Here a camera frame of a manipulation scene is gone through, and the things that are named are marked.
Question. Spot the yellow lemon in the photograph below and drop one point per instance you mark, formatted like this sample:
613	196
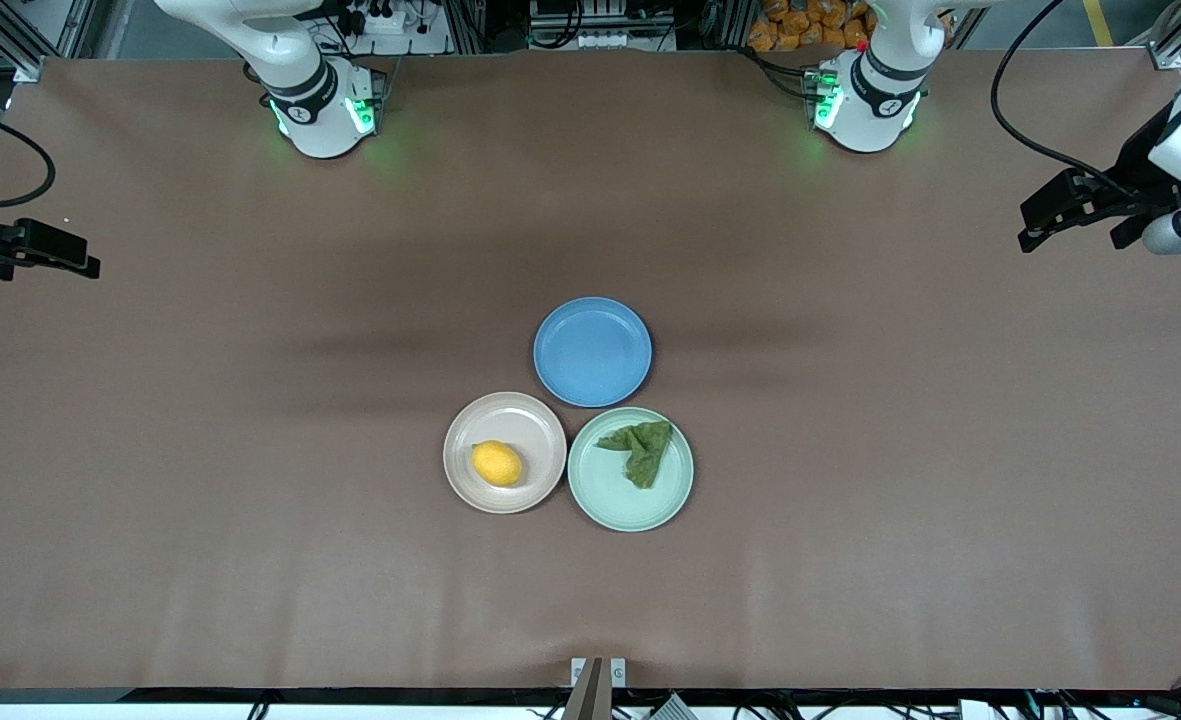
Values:
497	464

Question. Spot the beige pink plate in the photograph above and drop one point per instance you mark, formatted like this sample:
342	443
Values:
530	425

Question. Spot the green lettuce leaf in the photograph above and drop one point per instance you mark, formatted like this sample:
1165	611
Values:
642	452

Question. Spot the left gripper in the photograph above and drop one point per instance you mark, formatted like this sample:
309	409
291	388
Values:
1139	167

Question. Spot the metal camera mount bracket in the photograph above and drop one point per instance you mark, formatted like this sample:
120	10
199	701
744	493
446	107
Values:
598	690

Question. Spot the blue plate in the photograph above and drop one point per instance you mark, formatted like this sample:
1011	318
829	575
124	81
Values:
592	352

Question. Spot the bag of orange fruits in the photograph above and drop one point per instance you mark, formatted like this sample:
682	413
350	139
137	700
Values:
800	25

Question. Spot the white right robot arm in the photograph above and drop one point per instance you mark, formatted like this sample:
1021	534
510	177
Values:
315	120

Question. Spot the white power strip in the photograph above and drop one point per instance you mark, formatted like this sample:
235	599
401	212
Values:
390	20

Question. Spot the brown table cover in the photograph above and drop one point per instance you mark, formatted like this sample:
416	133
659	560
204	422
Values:
850	600

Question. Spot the black electronics rack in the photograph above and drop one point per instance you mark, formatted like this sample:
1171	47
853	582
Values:
600	20

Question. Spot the mint green plate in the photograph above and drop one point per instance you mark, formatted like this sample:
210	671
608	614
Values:
610	495

